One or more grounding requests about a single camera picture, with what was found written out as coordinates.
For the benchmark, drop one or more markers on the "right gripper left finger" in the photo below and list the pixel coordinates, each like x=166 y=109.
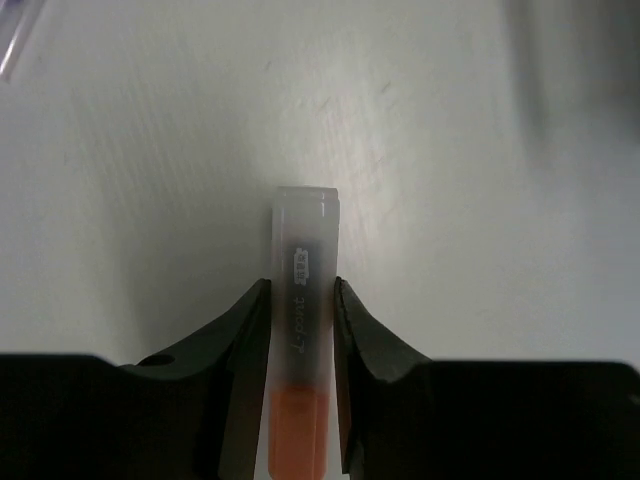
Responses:
x=190 y=411

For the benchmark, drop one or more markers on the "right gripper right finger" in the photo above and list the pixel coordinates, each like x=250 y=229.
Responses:
x=402 y=415

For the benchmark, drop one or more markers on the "orange capped marker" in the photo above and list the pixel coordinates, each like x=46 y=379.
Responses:
x=304 y=248

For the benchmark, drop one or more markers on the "purple pen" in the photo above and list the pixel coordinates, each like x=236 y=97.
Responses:
x=17 y=20

